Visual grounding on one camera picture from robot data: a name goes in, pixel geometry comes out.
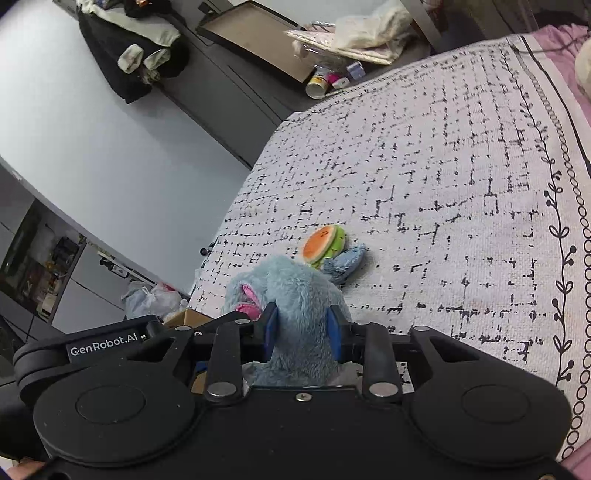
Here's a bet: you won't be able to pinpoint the grey-blue plush toy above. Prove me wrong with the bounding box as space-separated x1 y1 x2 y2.
222 256 351 387

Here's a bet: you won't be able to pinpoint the plush hamburger toy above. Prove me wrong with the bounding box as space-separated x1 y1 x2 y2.
301 224 346 268

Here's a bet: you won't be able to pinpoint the person's hand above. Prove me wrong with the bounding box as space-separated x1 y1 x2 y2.
3 460 45 480

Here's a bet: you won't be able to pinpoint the small blue plush cloth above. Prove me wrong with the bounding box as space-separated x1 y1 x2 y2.
320 244 368 285

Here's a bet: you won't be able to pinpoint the brown cardboard box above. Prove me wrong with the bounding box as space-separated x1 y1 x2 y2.
163 308 216 395

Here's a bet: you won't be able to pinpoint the white plastic bags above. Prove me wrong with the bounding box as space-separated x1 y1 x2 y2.
122 281 188 322

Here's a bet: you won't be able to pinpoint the dark shelf unit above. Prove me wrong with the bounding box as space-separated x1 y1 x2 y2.
1 200 87 325

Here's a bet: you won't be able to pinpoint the white black patterned bedspread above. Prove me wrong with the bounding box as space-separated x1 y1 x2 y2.
190 34 590 458

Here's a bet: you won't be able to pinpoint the dark grey wardrobe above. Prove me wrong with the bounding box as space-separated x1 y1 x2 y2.
151 0 334 169

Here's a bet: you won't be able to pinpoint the cream tote bag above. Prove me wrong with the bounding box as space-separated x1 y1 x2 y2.
283 0 417 66

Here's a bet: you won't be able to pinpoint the brown framed board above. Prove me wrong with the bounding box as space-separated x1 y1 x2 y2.
197 1 315 84

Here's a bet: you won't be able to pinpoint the black hanging garment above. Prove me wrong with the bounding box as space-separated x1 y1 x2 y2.
76 1 190 104

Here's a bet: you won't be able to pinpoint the pink bed sheet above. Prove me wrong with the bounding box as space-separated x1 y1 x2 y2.
532 23 591 479

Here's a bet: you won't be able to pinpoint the cream plush on bed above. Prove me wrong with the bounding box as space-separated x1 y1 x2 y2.
575 39 591 98

